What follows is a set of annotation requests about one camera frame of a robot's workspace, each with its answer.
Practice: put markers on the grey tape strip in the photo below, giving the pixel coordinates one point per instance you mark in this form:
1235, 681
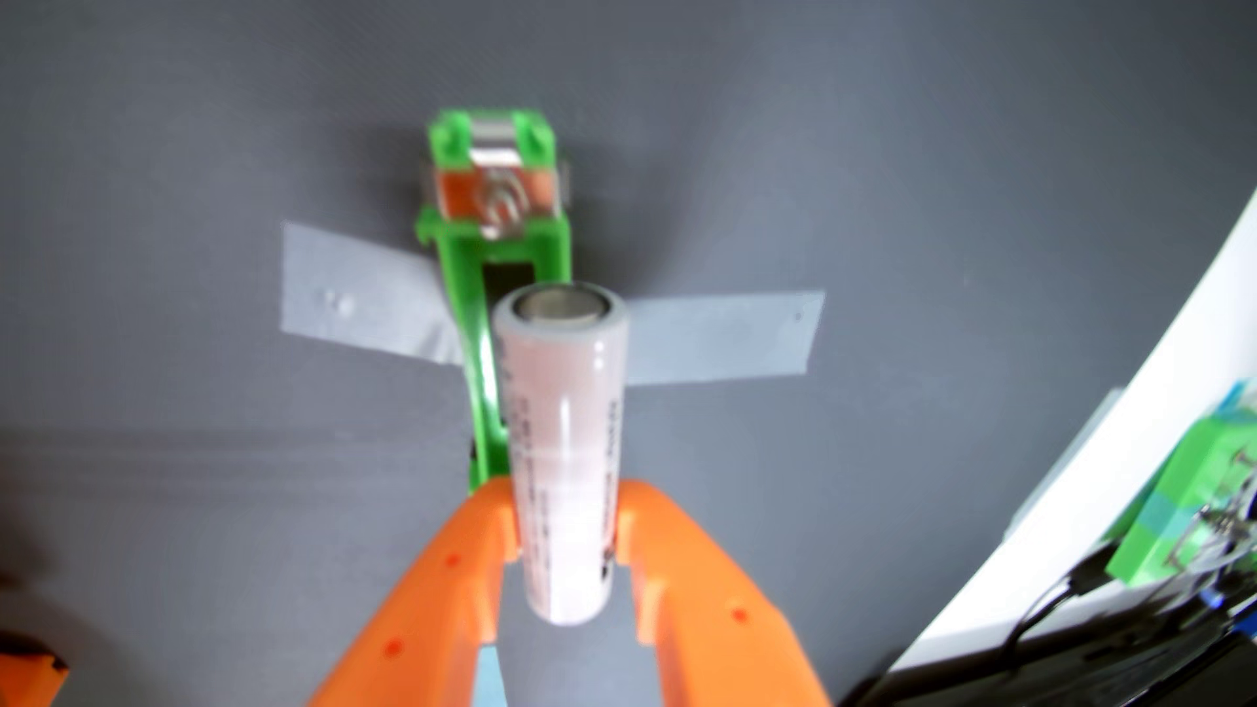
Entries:
717, 339

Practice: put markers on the green battery holder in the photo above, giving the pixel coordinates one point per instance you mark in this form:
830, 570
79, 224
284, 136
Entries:
462, 285

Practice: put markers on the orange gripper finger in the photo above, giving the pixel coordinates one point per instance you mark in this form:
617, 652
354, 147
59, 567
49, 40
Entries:
432, 609
707, 619

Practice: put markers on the light blue tape piece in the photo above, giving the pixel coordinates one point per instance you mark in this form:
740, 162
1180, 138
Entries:
488, 682

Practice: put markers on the dark grey table mat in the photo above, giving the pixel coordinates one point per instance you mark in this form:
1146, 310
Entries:
196, 491

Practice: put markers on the orange robot arm base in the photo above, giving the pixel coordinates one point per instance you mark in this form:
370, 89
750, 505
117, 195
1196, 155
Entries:
25, 677

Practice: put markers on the black Dell laptop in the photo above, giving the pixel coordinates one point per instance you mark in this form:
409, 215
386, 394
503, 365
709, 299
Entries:
1080, 677

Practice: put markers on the white cylindrical battery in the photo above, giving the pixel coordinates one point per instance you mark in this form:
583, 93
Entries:
560, 442

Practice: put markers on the green printed block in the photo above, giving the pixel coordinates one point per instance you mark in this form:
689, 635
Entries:
1178, 491

